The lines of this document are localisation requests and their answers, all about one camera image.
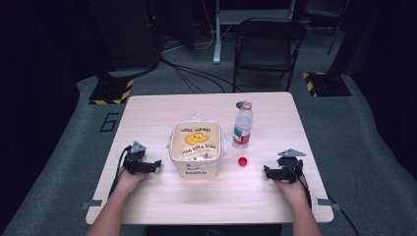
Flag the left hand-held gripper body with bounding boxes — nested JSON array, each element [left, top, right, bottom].
[[123, 141, 152, 176]]

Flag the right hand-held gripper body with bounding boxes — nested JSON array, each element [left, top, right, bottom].
[[275, 147, 307, 185]]

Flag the white printed trash bin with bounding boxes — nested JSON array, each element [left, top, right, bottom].
[[168, 120, 223, 180]]

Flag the clear plastic bottle red label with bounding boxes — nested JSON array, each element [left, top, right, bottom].
[[232, 99, 254, 149]]

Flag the person's right hand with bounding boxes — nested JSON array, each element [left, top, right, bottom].
[[272, 175, 309, 207]]

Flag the person's left hand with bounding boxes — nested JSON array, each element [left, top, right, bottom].
[[115, 166, 150, 196]]

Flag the striped black stand base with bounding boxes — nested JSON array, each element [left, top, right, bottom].
[[88, 76, 136, 106], [301, 71, 353, 98]]

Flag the black folding chair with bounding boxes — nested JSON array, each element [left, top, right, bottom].
[[231, 17, 308, 93]]

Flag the black equipment cabinet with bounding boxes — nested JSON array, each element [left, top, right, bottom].
[[88, 0, 162, 71]]

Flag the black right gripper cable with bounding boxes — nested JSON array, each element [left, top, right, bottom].
[[284, 158, 313, 209]]

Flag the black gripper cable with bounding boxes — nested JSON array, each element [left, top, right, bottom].
[[107, 146, 132, 199], [284, 158, 313, 209]]

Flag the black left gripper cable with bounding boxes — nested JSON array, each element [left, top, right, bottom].
[[107, 146, 132, 199]]

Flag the grey table bracket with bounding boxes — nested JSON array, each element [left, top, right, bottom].
[[315, 197, 341, 211]]

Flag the black floor cables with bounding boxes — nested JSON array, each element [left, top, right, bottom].
[[159, 54, 245, 95]]

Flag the white desk frame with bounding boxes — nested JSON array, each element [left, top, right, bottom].
[[211, 0, 298, 65]]

